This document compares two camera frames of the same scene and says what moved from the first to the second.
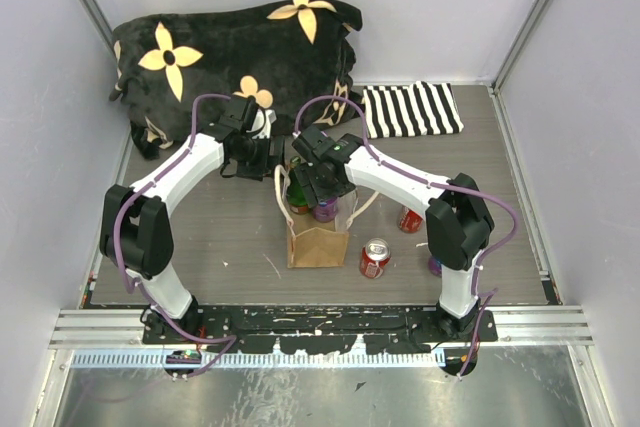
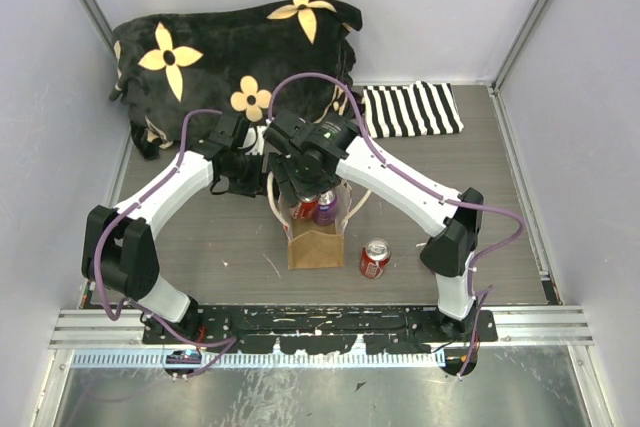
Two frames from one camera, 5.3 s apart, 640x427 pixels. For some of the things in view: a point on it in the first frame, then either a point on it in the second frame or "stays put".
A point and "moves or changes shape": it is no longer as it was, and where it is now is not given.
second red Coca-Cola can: x=375 y=255 stays put
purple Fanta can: x=326 y=211 stays put
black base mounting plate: x=305 y=328 stays put
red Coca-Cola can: x=408 y=220 moves or changes shape
